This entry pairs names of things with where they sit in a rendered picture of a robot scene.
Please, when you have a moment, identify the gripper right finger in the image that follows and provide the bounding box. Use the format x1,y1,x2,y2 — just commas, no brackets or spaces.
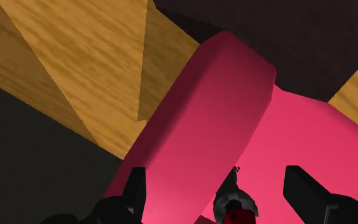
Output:
282,165,358,224

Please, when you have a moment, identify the pink sofa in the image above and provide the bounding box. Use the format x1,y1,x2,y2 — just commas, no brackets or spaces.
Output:
104,31,358,224

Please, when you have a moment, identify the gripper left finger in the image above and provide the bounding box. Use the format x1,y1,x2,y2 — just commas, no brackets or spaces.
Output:
39,167,147,224

